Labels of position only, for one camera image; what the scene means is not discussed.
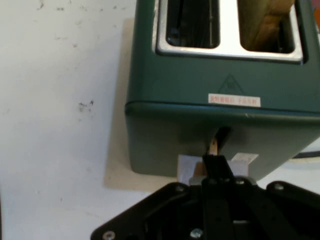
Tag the dark green toaster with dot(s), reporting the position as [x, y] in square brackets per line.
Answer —
[175, 82]

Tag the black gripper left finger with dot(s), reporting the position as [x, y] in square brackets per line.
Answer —
[155, 215]

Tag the toasted bread slice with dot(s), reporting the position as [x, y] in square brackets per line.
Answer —
[252, 25]
[275, 22]

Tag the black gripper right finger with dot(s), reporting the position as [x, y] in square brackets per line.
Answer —
[270, 215]

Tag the white red warning label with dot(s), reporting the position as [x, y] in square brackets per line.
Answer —
[234, 100]

